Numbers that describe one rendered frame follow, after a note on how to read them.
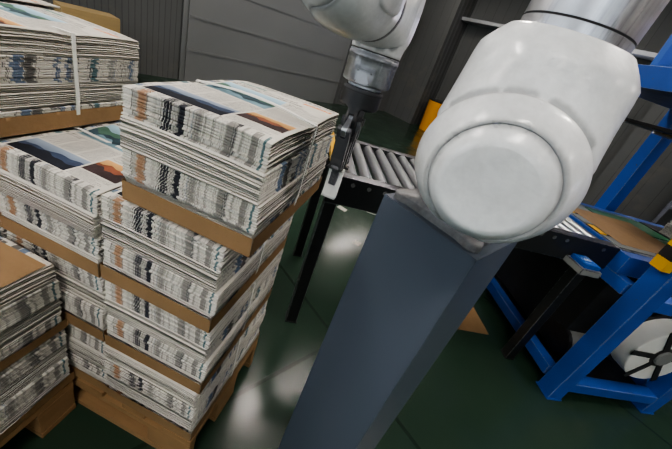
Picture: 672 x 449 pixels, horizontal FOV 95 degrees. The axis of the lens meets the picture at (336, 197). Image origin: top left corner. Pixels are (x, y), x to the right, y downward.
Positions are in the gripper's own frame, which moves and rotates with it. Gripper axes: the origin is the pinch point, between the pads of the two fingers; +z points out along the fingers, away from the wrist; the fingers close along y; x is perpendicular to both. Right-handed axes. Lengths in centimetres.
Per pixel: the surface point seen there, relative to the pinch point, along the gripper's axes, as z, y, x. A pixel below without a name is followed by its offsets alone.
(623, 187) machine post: 2, -173, 152
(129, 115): -4.7, 17.1, -34.4
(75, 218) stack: 22, 19, -46
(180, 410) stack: 69, 19, -16
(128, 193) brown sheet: 10.7, 17.5, -34.2
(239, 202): 2.2, 17.7, -11.1
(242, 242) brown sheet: 9.8, 17.7, -9.1
